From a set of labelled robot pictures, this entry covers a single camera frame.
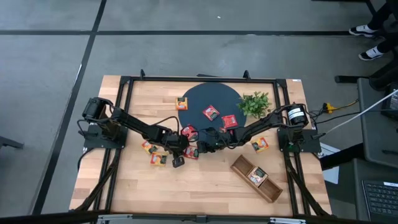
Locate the white cable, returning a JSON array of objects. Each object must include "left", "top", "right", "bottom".
[{"left": 325, "top": 89, "right": 398, "bottom": 135}]

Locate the black left wrist camera cable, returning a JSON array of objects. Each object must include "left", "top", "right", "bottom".
[{"left": 151, "top": 116, "right": 182, "bottom": 135}]

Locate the black crossbar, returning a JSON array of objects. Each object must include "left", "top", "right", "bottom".
[{"left": 0, "top": 210, "right": 398, "bottom": 224}]

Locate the black desk leg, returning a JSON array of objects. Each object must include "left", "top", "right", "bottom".
[{"left": 320, "top": 142, "right": 364, "bottom": 170}]

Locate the dark grey laptop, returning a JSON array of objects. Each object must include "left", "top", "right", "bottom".
[{"left": 354, "top": 158, "right": 398, "bottom": 223}]

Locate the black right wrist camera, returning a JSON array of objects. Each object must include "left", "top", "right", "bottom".
[{"left": 198, "top": 138, "right": 219, "bottom": 154}]

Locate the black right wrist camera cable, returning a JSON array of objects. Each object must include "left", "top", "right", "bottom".
[{"left": 269, "top": 104, "right": 292, "bottom": 116}]

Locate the person's shoe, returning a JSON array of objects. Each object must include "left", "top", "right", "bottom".
[
  {"left": 358, "top": 46, "right": 385, "bottom": 62},
  {"left": 348, "top": 24, "right": 379, "bottom": 39}
]

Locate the wooden three-compartment tea box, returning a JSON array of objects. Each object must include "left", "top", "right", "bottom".
[{"left": 229, "top": 154, "right": 284, "bottom": 204}]

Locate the black electronic device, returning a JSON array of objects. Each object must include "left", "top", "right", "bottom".
[{"left": 381, "top": 82, "right": 398, "bottom": 121}]

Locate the white paper sheet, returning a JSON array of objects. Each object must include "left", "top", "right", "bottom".
[{"left": 319, "top": 142, "right": 340, "bottom": 185}]

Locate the black power cable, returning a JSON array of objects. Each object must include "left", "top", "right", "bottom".
[{"left": 309, "top": 108, "right": 398, "bottom": 125}]

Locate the orange mango tea packet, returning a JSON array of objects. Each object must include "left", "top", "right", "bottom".
[
  {"left": 251, "top": 137, "right": 270, "bottom": 154},
  {"left": 141, "top": 140, "right": 159, "bottom": 156},
  {"left": 150, "top": 151, "right": 169, "bottom": 167},
  {"left": 175, "top": 96, "right": 188, "bottom": 111}
]

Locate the dark furniture leg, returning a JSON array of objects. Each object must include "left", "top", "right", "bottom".
[{"left": 0, "top": 135, "right": 25, "bottom": 150}]

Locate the red strawberry tea packet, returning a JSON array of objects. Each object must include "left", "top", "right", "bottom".
[
  {"left": 221, "top": 114, "right": 239, "bottom": 129},
  {"left": 183, "top": 146, "right": 200, "bottom": 161},
  {"left": 202, "top": 105, "right": 221, "bottom": 121},
  {"left": 181, "top": 124, "right": 199, "bottom": 141}
]

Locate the green plant in white pot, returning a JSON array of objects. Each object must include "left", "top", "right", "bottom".
[{"left": 237, "top": 90, "right": 273, "bottom": 120}]

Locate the black chair base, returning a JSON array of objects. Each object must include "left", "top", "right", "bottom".
[{"left": 335, "top": 60, "right": 398, "bottom": 91}]

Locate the person's leg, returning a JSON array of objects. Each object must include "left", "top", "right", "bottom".
[
  {"left": 384, "top": 32, "right": 398, "bottom": 54},
  {"left": 369, "top": 1, "right": 396, "bottom": 30}
]

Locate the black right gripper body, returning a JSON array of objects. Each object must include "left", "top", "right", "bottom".
[{"left": 214, "top": 128, "right": 242, "bottom": 150}]

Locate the yellow power cable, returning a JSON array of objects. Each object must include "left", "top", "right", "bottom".
[{"left": 323, "top": 98, "right": 359, "bottom": 114}]

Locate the round dark blue woven placemat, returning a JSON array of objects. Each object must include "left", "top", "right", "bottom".
[{"left": 178, "top": 82, "right": 247, "bottom": 142}]

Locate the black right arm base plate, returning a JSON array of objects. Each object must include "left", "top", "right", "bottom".
[{"left": 277, "top": 128, "right": 322, "bottom": 154}]

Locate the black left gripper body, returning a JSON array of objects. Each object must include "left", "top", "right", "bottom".
[{"left": 166, "top": 133, "right": 190, "bottom": 154}]

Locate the grey desk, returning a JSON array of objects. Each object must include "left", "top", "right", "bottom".
[{"left": 356, "top": 77, "right": 398, "bottom": 169}]

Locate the silver bracket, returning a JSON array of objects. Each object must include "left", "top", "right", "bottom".
[
  {"left": 96, "top": 213, "right": 133, "bottom": 224},
  {"left": 269, "top": 217, "right": 307, "bottom": 224}
]

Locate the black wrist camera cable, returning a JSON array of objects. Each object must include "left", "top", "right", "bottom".
[
  {"left": 269, "top": 104, "right": 292, "bottom": 116},
  {"left": 151, "top": 116, "right": 182, "bottom": 135}
]

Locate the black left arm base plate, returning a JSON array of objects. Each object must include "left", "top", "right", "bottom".
[{"left": 83, "top": 123, "right": 129, "bottom": 149}]

